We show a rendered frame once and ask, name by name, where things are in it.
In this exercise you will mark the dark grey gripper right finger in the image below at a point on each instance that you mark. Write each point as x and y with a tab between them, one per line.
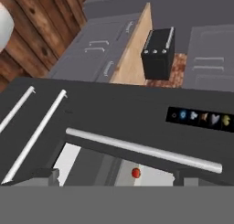
190	175

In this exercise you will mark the dark grey fridge door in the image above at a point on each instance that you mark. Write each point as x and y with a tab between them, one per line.
137	118

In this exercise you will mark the white rounded object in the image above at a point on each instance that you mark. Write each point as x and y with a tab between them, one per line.
4	28

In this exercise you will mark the black oven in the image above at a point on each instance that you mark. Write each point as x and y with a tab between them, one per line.
158	61

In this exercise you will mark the small red round food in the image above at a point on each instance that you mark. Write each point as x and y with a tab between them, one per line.
135	172

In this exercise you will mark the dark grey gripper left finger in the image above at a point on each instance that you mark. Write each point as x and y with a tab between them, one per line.
42	176

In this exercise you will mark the dark grey fridge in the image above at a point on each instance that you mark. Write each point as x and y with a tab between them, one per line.
39	95

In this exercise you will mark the light wooden worktop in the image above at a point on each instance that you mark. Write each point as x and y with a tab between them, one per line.
134	54

